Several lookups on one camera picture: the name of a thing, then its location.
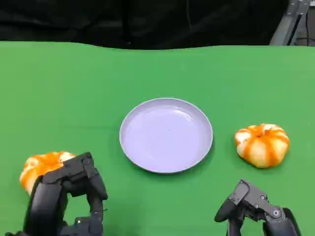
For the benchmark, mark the lilac plate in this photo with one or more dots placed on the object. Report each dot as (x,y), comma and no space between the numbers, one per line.
(166,137)

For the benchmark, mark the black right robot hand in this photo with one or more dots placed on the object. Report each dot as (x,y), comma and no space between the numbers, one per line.
(256,201)

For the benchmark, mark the orange and white bread roll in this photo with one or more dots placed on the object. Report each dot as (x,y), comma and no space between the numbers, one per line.
(262,147)
(40,163)

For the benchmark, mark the black backdrop curtain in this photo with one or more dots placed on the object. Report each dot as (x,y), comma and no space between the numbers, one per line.
(123,22)

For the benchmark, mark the grey metal frame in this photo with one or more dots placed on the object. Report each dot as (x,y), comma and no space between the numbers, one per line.
(286,22)

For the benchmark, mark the green table cloth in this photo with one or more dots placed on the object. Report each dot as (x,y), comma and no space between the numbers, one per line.
(73,98)

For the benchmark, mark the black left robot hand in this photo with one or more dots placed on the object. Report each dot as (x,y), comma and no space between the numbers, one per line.
(46,196)

